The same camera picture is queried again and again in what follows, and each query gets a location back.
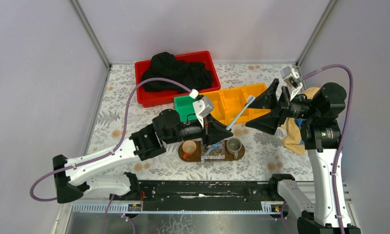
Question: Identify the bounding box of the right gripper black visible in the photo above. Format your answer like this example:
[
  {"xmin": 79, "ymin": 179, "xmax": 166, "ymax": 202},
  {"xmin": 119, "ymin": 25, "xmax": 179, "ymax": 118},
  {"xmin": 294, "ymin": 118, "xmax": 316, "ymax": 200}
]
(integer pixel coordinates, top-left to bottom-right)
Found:
[{"xmin": 245, "ymin": 78, "xmax": 318, "ymax": 135}]

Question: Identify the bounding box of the brown wooden oval tray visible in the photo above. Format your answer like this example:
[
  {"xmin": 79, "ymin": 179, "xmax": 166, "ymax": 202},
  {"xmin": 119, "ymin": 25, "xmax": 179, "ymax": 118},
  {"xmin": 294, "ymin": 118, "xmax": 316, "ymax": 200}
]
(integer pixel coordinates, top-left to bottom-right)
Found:
[{"xmin": 178, "ymin": 140, "xmax": 246, "ymax": 162}]

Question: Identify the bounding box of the black cloth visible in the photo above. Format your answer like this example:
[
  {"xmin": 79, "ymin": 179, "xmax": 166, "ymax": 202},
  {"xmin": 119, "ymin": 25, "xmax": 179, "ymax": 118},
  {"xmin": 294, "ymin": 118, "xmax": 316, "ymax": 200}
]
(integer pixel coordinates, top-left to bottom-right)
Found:
[{"xmin": 142, "ymin": 52, "xmax": 213, "ymax": 91}]

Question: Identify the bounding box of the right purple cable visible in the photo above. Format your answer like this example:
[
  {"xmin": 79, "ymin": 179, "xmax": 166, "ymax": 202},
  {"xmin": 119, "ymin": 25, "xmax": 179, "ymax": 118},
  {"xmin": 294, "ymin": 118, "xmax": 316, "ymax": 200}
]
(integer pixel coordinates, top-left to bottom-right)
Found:
[{"xmin": 280, "ymin": 64, "xmax": 354, "ymax": 234}]

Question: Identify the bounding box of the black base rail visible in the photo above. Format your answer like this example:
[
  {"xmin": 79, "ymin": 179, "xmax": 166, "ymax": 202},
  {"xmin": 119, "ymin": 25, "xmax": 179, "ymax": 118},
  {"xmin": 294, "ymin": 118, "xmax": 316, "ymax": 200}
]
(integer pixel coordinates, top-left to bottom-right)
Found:
[{"xmin": 114, "ymin": 180, "xmax": 284, "ymax": 213}]

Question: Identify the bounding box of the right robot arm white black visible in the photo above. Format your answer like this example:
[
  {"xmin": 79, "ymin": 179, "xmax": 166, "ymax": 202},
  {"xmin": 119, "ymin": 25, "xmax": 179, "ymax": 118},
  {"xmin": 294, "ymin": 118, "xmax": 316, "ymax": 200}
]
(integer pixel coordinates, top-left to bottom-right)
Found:
[{"xmin": 246, "ymin": 79, "xmax": 361, "ymax": 234}]

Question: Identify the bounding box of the red plastic bin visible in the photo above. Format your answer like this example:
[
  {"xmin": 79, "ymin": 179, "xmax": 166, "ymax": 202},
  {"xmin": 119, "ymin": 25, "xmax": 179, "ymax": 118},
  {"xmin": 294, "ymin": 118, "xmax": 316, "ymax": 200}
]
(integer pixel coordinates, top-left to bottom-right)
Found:
[{"xmin": 134, "ymin": 50, "xmax": 222, "ymax": 108}]

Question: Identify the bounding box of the grey cup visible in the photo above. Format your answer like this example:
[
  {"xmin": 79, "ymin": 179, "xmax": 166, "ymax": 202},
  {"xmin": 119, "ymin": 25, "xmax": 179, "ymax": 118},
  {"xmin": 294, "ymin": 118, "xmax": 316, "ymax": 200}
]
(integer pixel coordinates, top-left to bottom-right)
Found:
[{"xmin": 226, "ymin": 137, "xmax": 243, "ymax": 159}]

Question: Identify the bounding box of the yellow bin with toothpaste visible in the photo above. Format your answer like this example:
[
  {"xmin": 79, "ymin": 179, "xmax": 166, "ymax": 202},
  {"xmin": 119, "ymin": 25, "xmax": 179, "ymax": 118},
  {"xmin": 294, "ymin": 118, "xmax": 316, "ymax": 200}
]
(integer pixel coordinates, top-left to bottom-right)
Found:
[{"xmin": 220, "ymin": 87, "xmax": 249, "ymax": 125}]

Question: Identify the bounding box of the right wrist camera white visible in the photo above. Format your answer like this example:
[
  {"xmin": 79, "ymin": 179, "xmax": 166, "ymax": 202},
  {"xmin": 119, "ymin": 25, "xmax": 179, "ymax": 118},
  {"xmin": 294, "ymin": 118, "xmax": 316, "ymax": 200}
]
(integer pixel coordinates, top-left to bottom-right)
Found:
[{"xmin": 281, "ymin": 66, "xmax": 303, "ymax": 100}]

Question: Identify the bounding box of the green plastic bin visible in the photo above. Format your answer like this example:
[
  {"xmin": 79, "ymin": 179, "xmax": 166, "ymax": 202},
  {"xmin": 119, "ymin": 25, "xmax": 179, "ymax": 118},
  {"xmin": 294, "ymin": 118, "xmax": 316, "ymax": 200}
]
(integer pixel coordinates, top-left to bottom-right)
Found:
[{"xmin": 174, "ymin": 96, "xmax": 198, "ymax": 123}]

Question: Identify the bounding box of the blue cloth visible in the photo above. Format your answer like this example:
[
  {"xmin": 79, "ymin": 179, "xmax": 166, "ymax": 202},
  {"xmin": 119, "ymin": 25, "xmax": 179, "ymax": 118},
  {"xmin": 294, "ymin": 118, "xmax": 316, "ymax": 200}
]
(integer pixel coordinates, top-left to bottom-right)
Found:
[{"xmin": 295, "ymin": 118, "xmax": 306, "ymax": 129}]

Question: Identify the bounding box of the clear textured glass holder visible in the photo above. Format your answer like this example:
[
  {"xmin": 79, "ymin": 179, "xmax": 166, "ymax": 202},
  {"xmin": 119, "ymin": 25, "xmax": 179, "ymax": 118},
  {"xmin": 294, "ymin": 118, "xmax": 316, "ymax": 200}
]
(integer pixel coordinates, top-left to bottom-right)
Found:
[{"xmin": 201, "ymin": 142, "xmax": 226, "ymax": 161}]

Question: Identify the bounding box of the yellow cloth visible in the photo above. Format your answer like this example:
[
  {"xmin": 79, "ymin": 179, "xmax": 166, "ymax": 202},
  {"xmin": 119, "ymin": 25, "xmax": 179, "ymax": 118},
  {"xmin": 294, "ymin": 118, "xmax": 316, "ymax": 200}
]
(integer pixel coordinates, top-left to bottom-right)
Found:
[{"xmin": 280, "ymin": 86, "xmax": 322, "ymax": 156}]

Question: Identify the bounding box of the orange cup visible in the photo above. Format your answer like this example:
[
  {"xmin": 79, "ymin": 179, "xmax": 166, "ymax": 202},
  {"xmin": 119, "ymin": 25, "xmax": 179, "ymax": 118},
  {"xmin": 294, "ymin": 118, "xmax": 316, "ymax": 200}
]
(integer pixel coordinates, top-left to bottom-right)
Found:
[{"xmin": 182, "ymin": 140, "xmax": 197, "ymax": 159}]

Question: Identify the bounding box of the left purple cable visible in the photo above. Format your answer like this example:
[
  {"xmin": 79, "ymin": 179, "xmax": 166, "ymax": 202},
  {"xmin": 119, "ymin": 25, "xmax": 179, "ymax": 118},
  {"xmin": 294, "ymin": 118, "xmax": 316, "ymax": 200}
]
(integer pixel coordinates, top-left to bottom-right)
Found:
[{"xmin": 30, "ymin": 77, "xmax": 194, "ymax": 234}]

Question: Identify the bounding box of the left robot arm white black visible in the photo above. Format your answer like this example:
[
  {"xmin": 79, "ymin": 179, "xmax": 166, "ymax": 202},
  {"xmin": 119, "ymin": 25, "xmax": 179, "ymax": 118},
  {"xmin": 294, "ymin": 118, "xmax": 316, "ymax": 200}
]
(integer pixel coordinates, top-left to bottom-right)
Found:
[{"xmin": 53, "ymin": 109, "xmax": 233, "ymax": 204}]

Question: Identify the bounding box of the purple cable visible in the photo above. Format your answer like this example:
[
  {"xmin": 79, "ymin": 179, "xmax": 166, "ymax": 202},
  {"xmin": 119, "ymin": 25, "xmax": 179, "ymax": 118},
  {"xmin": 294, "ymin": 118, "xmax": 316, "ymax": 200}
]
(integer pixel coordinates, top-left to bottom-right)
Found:
[
  {"xmin": 280, "ymin": 64, "xmax": 354, "ymax": 234},
  {"xmin": 30, "ymin": 77, "xmax": 194, "ymax": 234}
]

